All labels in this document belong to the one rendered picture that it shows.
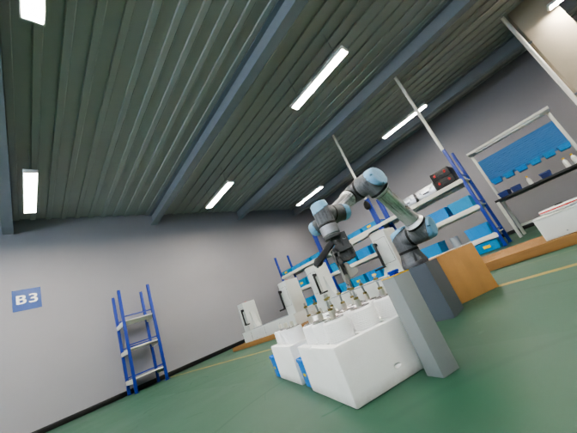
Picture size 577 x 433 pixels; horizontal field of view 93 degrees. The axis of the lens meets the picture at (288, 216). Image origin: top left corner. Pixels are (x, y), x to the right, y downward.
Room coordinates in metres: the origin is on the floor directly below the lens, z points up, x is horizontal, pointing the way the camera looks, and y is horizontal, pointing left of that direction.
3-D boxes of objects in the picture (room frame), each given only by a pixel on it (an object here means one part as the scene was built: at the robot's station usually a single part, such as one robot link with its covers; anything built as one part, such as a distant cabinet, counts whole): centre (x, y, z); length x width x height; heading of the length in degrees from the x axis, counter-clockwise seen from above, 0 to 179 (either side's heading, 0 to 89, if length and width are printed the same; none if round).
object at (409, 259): (1.70, -0.58, 0.35); 0.15 x 0.15 x 0.10
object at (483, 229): (5.20, -3.12, 0.36); 0.50 x 0.38 x 0.21; 138
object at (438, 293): (1.70, -0.58, 0.15); 0.18 x 0.18 x 0.30; 48
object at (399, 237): (1.69, -0.59, 0.47); 0.13 x 0.12 x 0.14; 42
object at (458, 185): (6.87, -1.31, 0.97); 5.51 x 0.64 x 1.94; 48
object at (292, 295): (5.32, 0.92, 0.45); 1.61 x 0.57 x 0.74; 48
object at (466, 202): (5.20, -3.10, 0.90); 0.50 x 0.38 x 0.21; 138
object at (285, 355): (1.73, 0.14, 0.09); 0.39 x 0.39 x 0.18; 25
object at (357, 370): (1.22, -0.07, 0.09); 0.39 x 0.39 x 0.18; 23
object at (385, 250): (3.95, -0.59, 0.45); 1.45 x 0.57 x 0.74; 48
